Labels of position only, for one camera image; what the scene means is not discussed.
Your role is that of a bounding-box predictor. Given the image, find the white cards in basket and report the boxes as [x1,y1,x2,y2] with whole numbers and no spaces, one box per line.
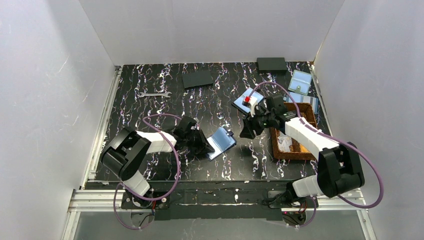
[277,131,294,152]

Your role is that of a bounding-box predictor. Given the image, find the silver open-end wrench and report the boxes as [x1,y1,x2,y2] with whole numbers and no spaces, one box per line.
[138,91,172,98]

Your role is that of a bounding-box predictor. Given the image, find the black box at back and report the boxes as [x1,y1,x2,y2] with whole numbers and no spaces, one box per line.
[256,57,288,73]

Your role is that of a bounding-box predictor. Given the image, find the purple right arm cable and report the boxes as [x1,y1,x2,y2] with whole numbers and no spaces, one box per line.
[248,81,385,228]

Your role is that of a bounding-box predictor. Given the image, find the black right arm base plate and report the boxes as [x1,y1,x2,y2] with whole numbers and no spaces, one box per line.
[262,190,319,210]

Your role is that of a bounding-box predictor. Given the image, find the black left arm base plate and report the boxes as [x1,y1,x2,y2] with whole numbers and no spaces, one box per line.
[120,190,171,210]

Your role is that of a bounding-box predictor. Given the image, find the woven brown basket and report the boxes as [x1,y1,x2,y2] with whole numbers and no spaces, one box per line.
[269,103,318,161]

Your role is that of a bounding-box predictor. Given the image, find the blue striped card holder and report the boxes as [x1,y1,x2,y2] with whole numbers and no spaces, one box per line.
[289,91,319,114]

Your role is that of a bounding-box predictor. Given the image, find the black flat box centre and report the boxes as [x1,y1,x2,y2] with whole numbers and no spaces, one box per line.
[182,70,215,89]

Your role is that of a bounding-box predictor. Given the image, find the light blue snap card holder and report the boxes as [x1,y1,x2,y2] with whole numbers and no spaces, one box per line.
[288,70,312,96]

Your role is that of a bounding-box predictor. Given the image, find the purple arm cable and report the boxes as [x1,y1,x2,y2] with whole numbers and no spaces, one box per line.
[248,81,385,228]
[113,113,183,231]

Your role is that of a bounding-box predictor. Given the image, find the open blue card holder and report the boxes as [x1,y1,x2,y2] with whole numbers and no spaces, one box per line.
[232,87,264,115]

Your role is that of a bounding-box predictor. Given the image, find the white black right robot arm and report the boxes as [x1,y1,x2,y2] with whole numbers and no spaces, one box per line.
[240,95,365,201]

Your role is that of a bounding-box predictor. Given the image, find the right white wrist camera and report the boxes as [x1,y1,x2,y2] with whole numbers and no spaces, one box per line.
[242,96,258,117]

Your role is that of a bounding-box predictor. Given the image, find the dark blue card holder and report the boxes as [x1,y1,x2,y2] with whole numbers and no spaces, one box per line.
[207,127,237,162]

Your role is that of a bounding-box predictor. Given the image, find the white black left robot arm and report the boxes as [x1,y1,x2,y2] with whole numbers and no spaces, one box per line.
[100,115,215,201]

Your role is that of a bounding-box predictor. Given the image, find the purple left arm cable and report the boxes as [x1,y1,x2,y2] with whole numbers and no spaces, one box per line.
[113,113,183,231]

